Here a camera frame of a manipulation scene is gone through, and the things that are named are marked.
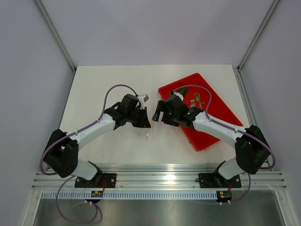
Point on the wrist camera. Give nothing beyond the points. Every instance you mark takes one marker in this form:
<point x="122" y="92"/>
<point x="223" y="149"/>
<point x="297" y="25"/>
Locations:
<point x="177" y="94"/>
<point x="143" y="98"/>

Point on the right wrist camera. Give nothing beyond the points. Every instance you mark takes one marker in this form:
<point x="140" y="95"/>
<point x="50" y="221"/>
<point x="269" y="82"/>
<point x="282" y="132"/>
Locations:
<point x="177" y="94"/>

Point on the red plastic tray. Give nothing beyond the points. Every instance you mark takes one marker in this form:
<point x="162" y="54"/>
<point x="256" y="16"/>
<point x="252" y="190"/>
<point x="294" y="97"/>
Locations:
<point x="217" y="108"/>

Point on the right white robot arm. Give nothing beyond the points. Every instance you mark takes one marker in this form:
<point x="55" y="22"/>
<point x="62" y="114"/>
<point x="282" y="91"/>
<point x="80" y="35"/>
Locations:
<point x="251" y="148"/>

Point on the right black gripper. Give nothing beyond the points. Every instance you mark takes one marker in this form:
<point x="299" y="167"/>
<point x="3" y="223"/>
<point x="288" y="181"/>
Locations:
<point x="162" y="106"/>

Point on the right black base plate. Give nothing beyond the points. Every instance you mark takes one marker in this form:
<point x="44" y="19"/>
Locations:
<point x="212" y="180"/>

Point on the white slotted cable duct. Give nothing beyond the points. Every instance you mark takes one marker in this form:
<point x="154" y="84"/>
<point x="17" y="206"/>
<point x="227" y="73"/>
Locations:
<point x="132" y="195"/>

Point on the pink dragon fruit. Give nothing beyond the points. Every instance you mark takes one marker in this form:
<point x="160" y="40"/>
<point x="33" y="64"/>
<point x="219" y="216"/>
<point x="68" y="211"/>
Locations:
<point x="195" y="102"/>

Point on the aluminium frame post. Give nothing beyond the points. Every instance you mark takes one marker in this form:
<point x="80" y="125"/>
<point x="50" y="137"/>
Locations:
<point x="258" y="34"/>
<point x="55" y="34"/>

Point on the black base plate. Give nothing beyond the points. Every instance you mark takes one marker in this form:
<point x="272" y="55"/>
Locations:
<point x="100" y="180"/>
<point x="212" y="180"/>

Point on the right aluminium frame post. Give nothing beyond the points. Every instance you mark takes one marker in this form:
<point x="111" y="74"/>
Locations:
<point x="258" y="34"/>

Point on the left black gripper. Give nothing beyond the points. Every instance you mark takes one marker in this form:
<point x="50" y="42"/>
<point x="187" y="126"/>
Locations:
<point x="144" y="122"/>

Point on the left aluminium frame post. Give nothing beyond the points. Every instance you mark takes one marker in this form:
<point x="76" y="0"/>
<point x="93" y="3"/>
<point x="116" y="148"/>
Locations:
<point x="55" y="34"/>

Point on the clear zip top bag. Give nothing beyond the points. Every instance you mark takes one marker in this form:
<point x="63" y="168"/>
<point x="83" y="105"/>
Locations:
<point x="143" y="133"/>

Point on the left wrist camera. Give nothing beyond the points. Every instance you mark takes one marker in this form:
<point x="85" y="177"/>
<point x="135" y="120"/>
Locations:
<point x="143" y="98"/>

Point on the right small circuit board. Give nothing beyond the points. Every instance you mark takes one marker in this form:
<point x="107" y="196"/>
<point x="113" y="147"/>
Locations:
<point x="224" y="195"/>

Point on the small circuit board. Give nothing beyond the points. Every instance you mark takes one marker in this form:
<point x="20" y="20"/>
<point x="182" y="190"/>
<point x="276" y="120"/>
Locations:
<point x="97" y="194"/>
<point x="224" y="195"/>

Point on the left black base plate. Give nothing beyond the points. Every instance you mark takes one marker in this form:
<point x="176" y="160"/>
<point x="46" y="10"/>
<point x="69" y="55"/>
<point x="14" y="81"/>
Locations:
<point x="100" y="180"/>

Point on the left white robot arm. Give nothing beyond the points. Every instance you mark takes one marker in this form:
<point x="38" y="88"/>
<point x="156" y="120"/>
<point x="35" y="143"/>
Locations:
<point x="62" y="151"/>

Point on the aluminium mounting rail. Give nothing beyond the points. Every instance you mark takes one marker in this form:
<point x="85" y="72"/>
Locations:
<point x="180" y="177"/>

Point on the green cucumber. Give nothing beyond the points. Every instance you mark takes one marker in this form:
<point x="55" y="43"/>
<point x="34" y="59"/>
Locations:
<point x="182" y="91"/>

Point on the left small circuit board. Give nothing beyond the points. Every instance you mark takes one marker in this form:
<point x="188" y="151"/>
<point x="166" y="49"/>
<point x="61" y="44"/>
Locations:
<point x="97" y="194"/>

